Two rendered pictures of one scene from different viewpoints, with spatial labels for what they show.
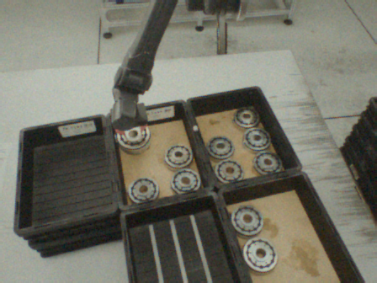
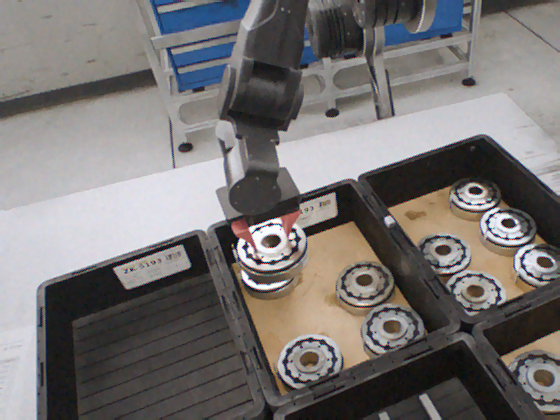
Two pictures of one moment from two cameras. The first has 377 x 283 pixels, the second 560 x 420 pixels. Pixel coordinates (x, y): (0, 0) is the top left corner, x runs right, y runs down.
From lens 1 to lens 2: 0.34 m
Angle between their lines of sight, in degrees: 7
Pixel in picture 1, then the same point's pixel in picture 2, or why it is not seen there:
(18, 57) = not seen: hidden behind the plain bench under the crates
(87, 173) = (187, 351)
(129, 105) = (261, 148)
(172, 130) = (340, 243)
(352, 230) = not seen: outside the picture
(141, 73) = (278, 73)
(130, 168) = (272, 325)
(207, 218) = (456, 395)
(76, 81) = (140, 201)
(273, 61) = (483, 113)
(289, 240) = not seen: outside the picture
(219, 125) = (426, 219)
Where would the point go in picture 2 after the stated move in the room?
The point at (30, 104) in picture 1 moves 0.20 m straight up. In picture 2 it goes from (61, 252) to (18, 190)
